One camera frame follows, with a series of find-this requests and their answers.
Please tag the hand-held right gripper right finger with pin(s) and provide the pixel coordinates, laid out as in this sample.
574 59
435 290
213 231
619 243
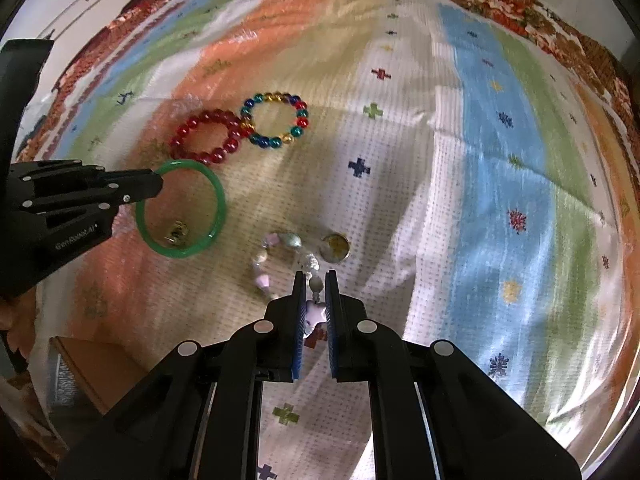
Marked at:
332 327

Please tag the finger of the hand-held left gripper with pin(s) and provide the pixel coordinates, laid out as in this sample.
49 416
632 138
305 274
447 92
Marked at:
135 177
140 195

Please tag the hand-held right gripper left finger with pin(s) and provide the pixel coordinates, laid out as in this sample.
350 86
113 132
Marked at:
299 327

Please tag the green bangle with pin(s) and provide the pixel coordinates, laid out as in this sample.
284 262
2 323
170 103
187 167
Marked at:
220 200

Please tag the small gold earring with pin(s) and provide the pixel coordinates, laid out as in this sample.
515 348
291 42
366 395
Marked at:
175 232

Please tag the round gold ornament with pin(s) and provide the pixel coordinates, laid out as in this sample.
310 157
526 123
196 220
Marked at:
334 248

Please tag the cardboard box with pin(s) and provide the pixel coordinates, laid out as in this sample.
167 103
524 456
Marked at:
100 365

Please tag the striped patterned blanket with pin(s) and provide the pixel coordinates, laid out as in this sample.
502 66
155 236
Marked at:
400 160

